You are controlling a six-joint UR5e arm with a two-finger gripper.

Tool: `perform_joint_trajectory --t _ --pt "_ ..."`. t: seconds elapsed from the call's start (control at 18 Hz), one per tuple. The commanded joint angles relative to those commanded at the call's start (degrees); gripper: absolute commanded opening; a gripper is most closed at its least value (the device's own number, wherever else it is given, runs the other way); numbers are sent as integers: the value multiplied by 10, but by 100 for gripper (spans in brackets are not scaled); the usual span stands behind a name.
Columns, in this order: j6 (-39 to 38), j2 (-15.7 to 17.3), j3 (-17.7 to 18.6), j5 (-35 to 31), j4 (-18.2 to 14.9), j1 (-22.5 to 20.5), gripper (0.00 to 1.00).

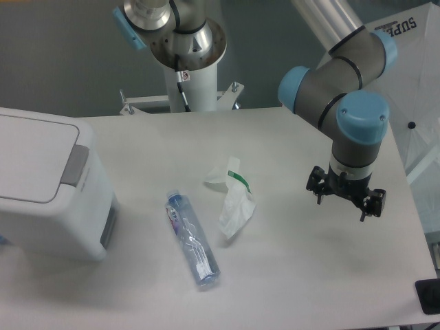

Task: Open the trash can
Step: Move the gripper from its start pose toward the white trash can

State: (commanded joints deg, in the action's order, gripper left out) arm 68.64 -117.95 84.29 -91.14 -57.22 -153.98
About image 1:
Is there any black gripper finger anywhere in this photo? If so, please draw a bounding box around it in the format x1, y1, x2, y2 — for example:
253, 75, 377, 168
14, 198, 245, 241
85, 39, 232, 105
360, 189, 386, 221
306, 166, 326, 204

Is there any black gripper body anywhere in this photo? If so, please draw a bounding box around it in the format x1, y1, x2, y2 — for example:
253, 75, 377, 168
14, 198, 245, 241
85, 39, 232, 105
323, 166, 372, 208

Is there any white push-lid trash can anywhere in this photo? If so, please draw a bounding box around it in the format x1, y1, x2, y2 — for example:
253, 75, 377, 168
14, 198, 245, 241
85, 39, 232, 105
1, 108, 118, 261

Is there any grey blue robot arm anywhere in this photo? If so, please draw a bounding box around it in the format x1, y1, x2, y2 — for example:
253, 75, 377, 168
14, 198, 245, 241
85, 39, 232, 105
113, 1, 397, 217

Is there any crumpled white plastic wrapper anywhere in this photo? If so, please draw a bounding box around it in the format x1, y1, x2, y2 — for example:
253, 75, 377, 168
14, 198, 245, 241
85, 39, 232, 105
203, 156, 256, 240

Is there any black device at table edge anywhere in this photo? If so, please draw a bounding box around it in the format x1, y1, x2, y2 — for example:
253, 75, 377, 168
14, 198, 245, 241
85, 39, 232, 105
415, 278, 439, 315

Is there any white Superior umbrella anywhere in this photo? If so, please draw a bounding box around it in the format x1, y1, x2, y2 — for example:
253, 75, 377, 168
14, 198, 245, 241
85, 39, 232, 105
366, 3, 439, 234

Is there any clear plastic water bottle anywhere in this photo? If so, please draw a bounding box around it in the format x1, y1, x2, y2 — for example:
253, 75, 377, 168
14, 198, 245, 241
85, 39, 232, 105
165, 190, 221, 287

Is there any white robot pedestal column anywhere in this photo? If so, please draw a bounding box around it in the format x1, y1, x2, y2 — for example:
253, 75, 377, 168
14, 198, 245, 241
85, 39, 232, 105
162, 64, 217, 104

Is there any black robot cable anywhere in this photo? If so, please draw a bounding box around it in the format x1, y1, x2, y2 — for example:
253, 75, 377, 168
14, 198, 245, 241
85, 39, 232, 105
173, 54, 192, 113

